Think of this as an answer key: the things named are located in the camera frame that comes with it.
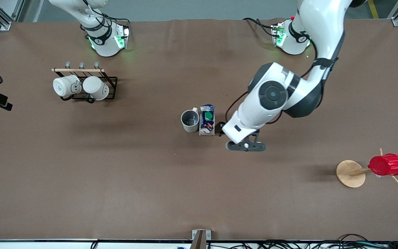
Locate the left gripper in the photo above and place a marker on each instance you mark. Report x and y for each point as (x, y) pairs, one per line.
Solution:
(220, 125)

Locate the blue white milk carton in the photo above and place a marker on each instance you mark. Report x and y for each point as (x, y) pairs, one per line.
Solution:
(207, 119)

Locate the grey mug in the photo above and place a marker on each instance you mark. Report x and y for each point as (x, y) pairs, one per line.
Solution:
(189, 121)

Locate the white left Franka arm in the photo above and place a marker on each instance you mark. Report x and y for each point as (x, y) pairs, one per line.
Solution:
(271, 93)

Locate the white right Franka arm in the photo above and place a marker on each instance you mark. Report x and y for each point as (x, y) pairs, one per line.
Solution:
(104, 46)

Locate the red ribbed cup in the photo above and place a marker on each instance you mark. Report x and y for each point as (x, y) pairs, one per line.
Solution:
(387, 165)

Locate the white mug with round base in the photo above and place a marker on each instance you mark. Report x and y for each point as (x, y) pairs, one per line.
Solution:
(63, 86)

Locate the wooden mug tree stand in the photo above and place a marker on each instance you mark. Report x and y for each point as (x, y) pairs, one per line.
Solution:
(349, 174)

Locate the grey metal mount bracket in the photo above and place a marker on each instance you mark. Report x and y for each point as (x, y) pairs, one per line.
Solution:
(200, 238)

